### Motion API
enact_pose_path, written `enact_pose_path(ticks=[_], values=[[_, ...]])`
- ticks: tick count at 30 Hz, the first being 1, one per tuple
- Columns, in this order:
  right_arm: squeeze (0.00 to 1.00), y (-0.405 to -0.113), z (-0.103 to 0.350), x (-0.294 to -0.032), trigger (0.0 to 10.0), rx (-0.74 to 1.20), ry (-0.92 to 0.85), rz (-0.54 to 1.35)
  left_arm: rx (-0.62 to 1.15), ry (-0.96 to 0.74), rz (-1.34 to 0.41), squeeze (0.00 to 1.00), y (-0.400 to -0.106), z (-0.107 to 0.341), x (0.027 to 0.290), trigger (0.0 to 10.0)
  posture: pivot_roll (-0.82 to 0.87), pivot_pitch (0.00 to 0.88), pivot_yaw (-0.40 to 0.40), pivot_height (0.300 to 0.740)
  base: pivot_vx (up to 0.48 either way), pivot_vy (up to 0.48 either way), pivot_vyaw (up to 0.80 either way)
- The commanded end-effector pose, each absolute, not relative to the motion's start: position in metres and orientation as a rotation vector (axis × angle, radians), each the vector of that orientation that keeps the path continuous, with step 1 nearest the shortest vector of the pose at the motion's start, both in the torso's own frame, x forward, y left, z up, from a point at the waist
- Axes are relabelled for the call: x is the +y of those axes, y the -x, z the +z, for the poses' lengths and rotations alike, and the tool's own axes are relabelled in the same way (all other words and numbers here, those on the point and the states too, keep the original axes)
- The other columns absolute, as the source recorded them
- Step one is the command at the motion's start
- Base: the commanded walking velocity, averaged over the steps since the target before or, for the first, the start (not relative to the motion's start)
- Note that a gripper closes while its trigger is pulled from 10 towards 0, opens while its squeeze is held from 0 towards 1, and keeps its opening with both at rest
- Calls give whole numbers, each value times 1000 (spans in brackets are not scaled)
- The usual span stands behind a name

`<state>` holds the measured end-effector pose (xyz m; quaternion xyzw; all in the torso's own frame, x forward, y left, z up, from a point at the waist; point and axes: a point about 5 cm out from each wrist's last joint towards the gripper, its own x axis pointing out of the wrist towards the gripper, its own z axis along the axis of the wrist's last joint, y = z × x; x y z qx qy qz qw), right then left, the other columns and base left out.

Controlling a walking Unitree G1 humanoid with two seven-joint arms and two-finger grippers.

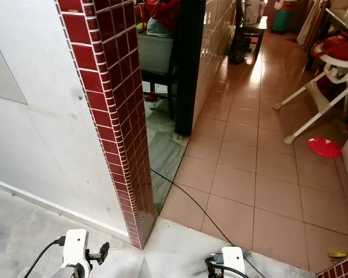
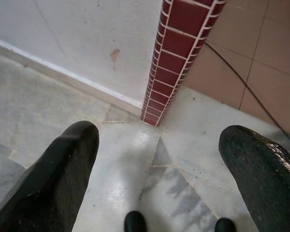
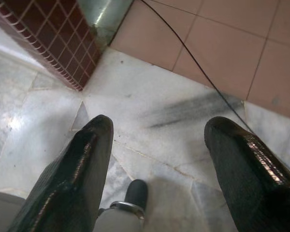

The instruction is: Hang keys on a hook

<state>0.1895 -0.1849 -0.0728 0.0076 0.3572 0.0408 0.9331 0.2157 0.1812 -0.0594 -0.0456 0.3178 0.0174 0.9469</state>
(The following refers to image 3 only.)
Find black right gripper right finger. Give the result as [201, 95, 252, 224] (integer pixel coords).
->
[204, 116, 290, 232]

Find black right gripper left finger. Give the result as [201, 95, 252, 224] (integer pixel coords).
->
[7, 114, 114, 232]

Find red tiled pillar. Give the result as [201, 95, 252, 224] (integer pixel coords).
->
[0, 0, 104, 92]

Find thin black floor cable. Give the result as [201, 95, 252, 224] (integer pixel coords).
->
[140, 0, 256, 133]

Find grey metal post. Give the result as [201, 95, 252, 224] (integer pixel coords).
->
[77, 0, 134, 46]

